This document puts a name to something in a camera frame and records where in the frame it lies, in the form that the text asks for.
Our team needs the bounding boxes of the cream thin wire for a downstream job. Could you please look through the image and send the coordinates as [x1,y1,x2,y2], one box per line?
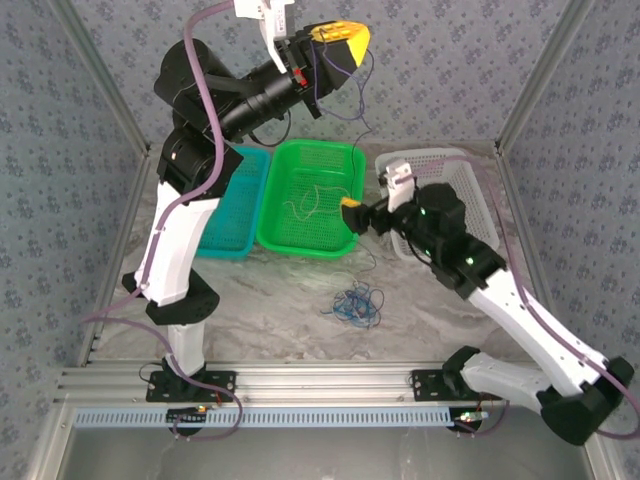
[282,182,352,222]

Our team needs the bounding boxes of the light blue thin wire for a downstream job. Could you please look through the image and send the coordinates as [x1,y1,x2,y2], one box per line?
[319,286,384,330]

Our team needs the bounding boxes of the white plastic basket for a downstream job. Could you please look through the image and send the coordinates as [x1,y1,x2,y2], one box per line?
[374,146,502,262]

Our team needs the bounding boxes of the green plastic basket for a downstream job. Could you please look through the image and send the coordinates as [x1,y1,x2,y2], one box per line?
[255,138,368,262]

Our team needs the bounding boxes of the teal plastic basket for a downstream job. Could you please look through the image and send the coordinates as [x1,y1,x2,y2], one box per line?
[195,145,272,260]

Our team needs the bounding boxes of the small black controller board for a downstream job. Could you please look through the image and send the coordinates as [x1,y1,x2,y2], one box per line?
[452,409,490,434]
[166,405,210,437]

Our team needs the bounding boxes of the metal lower tray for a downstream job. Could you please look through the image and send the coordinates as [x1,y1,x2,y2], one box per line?
[27,403,619,480]

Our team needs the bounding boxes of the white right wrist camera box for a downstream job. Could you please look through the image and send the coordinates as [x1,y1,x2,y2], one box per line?
[375,158,419,214]

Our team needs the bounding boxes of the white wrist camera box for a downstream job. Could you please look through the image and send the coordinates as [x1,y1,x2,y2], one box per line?
[233,0,297,72]
[375,158,419,214]

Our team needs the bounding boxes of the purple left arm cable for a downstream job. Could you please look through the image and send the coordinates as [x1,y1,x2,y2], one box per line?
[79,0,245,444]

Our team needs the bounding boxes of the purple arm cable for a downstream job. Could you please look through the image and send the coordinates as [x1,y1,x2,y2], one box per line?
[79,0,245,444]
[412,154,639,441]

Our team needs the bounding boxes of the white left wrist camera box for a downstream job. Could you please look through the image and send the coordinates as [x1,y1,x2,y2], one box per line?
[233,0,297,72]

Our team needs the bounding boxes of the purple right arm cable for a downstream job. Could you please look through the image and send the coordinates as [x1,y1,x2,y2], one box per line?
[412,154,639,441]

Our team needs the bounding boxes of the aluminium side rail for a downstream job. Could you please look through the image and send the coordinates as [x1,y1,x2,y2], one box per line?
[494,142,560,337]
[77,149,154,369]

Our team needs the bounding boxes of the aluminium frame post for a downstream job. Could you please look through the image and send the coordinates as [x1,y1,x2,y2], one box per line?
[493,0,599,157]
[49,0,153,157]

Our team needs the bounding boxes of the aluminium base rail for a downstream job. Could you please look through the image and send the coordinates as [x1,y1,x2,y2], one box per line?
[53,360,506,405]

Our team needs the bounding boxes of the grey slotted cable duct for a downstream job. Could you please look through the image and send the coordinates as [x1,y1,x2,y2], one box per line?
[73,405,484,429]

